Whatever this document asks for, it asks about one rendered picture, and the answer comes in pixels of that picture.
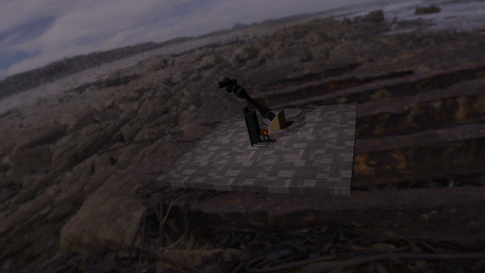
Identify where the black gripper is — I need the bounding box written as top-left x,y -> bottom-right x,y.
218,79 -> 237,88

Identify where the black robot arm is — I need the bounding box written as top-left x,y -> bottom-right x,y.
223,77 -> 276,122

